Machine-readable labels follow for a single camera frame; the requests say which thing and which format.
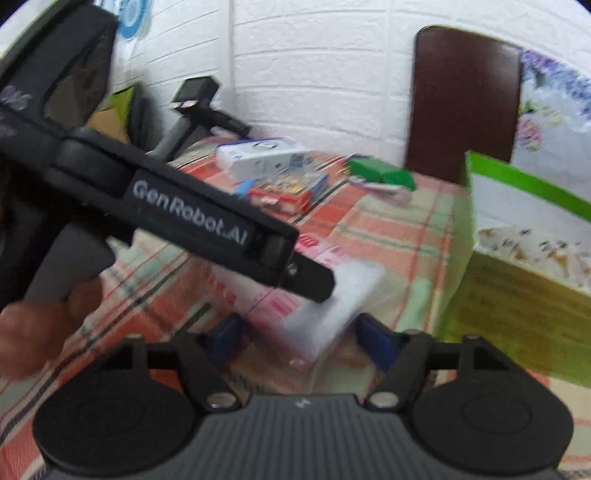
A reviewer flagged blue round fan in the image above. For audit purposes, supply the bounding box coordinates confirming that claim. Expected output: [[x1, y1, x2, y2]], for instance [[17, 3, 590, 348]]
[[113, 0, 154, 40]]

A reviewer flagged green cardboard box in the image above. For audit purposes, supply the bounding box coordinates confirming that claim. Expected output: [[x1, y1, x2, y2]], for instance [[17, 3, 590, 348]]
[[436, 150, 591, 388]]

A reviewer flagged green packet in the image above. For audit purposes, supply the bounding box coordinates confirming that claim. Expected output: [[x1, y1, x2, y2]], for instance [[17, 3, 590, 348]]
[[347, 157, 416, 190]]

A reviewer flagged brown cardboard sheet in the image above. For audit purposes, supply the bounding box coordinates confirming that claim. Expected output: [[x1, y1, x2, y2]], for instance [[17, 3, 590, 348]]
[[87, 107, 131, 145]]

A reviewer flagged spare black hand-held gripper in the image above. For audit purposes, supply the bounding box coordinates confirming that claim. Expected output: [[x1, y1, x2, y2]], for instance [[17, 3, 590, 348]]
[[148, 76, 253, 162]]

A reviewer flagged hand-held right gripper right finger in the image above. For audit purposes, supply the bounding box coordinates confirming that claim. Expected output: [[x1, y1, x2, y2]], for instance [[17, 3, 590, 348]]
[[355, 313, 502, 409]]

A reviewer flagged plaid tablecloth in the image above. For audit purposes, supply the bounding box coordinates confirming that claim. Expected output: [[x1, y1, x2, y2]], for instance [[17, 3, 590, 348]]
[[0, 148, 591, 480]]

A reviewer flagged floral patterned cloth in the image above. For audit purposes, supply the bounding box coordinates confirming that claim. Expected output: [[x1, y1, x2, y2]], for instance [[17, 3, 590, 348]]
[[475, 225, 591, 288]]

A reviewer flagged pink white tissue packet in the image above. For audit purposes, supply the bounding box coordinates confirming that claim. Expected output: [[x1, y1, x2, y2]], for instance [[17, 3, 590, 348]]
[[198, 233, 389, 367]]

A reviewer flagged person's left hand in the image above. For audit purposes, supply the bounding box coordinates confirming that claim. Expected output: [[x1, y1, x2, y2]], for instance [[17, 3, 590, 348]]
[[0, 277, 105, 382]]

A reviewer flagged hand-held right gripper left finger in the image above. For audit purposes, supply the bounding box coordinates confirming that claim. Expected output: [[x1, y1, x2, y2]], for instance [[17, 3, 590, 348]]
[[99, 314, 245, 413]]

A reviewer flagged red colourful carton box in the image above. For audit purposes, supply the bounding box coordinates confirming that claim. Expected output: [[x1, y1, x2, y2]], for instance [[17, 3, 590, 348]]
[[247, 168, 329, 214]]

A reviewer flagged white blue carton box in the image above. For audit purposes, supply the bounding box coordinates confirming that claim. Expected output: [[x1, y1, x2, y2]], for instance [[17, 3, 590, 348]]
[[216, 137, 309, 182]]

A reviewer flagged green panel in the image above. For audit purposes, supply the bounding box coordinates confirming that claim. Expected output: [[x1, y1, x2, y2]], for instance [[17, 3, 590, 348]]
[[99, 83, 141, 125]]

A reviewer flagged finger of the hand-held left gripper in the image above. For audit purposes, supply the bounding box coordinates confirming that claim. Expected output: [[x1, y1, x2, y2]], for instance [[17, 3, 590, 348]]
[[276, 252, 336, 304]]

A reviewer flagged white plastic packet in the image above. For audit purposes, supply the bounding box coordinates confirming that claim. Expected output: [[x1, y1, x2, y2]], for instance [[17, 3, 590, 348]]
[[348, 178, 413, 206]]

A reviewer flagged floral plastic bag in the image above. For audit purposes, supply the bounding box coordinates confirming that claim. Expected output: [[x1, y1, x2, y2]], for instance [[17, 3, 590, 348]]
[[510, 48, 591, 204]]

